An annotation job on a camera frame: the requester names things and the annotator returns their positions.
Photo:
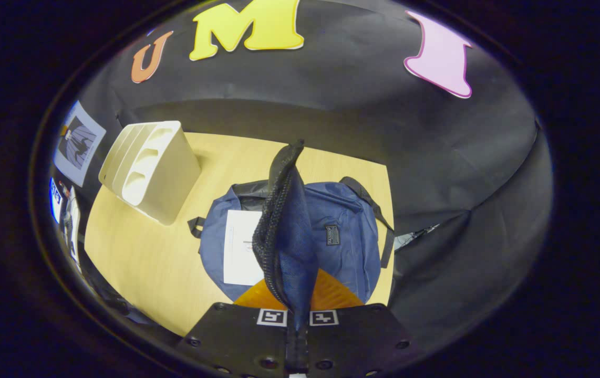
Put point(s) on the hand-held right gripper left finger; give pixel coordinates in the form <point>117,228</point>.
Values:
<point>237,341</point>

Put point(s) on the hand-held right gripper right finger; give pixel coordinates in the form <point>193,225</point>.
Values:
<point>352,341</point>

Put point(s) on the blue schoolbag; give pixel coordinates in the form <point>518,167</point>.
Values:
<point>342,257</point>

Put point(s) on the white cover book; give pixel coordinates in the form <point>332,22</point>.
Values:
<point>239,252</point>

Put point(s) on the white bookshelf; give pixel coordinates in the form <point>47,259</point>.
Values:
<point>158,173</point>

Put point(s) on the grey cover book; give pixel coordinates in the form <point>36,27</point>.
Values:
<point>80,144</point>

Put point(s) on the black backdrop cloth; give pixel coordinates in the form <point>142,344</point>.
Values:
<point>342,115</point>

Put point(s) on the wall poster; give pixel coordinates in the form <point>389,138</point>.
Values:
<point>63,215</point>

